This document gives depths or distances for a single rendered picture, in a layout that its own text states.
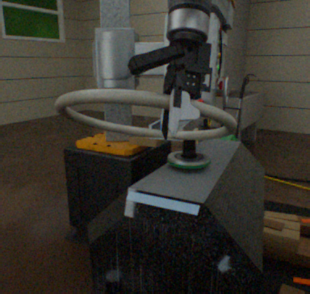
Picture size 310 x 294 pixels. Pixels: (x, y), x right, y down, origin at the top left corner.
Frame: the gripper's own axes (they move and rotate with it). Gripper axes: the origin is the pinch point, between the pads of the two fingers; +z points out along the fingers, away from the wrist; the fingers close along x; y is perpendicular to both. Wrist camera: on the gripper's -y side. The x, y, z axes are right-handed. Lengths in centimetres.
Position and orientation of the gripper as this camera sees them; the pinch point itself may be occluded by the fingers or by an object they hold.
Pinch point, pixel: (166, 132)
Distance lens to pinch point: 60.5
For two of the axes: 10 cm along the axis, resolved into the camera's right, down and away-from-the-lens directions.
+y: 9.6, 1.4, 2.3
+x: -2.4, 0.8, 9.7
